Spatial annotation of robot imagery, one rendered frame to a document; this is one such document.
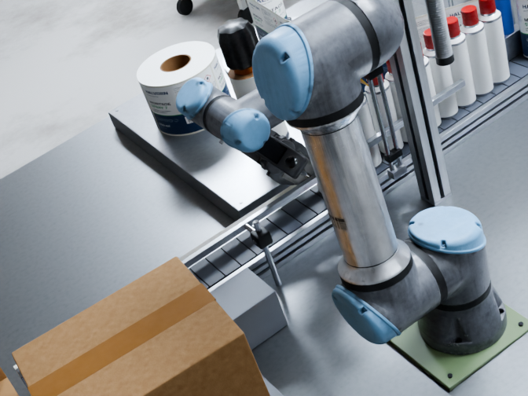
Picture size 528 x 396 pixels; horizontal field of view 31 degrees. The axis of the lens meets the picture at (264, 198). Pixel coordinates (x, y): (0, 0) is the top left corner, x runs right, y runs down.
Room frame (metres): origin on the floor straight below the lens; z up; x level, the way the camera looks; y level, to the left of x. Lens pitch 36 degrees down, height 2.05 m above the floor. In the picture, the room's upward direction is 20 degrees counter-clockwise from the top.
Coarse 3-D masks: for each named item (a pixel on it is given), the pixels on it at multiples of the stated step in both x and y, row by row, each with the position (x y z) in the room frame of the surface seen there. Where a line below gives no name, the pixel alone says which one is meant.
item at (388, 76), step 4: (388, 60) 1.66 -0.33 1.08; (388, 64) 1.66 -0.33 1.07; (388, 68) 1.66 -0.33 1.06; (388, 72) 1.67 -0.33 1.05; (388, 76) 1.66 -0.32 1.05; (392, 76) 1.65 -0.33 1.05; (388, 80) 1.65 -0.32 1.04; (392, 80) 1.65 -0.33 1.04; (392, 84) 1.65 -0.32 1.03; (392, 88) 1.65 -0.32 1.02; (392, 92) 1.65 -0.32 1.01; (396, 92) 1.64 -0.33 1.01; (392, 96) 1.65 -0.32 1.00; (396, 96) 1.65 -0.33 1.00; (396, 100) 1.65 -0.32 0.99; (396, 104) 1.65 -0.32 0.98; (396, 108) 1.65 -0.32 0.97; (400, 108) 1.64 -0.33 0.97; (396, 112) 1.65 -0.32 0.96; (400, 112) 1.64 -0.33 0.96; (400, 116) 1.65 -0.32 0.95; (400, 128) 1.65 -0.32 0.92; (404, 128) 1.64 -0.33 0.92; (404, 132) 1.65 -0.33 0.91; (404, 136) 1.65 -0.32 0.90; (404, 140) 1.65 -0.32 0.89
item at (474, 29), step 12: (468, 12) 1.73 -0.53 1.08; (468, 24) 1.73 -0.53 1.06; (480, 24) 1.73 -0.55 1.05; (468, 36) 1.72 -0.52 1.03; (480, 36) 1.72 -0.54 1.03; (468, 48) 1.73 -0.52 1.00; (480, 48) 1.72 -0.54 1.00; (480, 60) 1.72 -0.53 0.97; (480, 72) 1.72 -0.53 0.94; (480, 84) 1.72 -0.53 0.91; (492, 84) 1.73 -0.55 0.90; (480, 96) 1.72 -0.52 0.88
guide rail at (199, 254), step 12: (456, 84) 1.67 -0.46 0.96; (444, 96) 1.66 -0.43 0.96; (372, 144) 1.58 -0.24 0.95; (312, 180) 1.52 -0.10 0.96; (288, 192) 1.51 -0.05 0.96; (300, 192) 1.51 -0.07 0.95; (276, 204) 1.49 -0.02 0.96; (252, 216) 1.48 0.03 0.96; (264, 216) 1.48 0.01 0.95; (240, 228) 1.46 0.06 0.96; (216, 240) 1.44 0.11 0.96; (228, 240) 1.45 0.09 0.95; (204, 252) 1.43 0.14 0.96; (192, 264) 1.41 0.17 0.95
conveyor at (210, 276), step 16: (512, 64) 1.80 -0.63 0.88; (512, 80) 1.74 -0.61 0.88; (464, 112) 1.68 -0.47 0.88; (384, 160) 1.62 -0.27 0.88; (304, 192) 1.60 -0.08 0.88; (288, 208) 1.57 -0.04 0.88; (304, 208) 1.55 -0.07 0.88; (320, 208) 1.54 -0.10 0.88; (272, 224) 1.54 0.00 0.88; (288, 224) 1.52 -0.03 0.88; (304, 224) 1.51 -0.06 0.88; (240, 240) 1.52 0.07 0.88; (208, 256) 1.51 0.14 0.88; (224, 256) 1.49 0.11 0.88; (240, 256) 1.47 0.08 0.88; (256, 256) 1.46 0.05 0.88; (192, 272) 1.49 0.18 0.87; (208, 272) 1.46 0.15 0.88; (224, 272) 1.45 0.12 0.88; (208, 288) 1.42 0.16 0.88
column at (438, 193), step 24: (408, 0) 1.49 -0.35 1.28; (408, 24) 1.49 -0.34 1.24; (408, 48) 1.48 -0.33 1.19; (408, 72) 1.48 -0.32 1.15; (408, 96) 1.49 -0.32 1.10; (408, 120) 1.50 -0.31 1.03; (432, 120) 1.49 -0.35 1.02; (432, 144) 1.49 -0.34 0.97; (432, 168) 1.48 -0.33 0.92; (432, 192) 1.48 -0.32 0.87
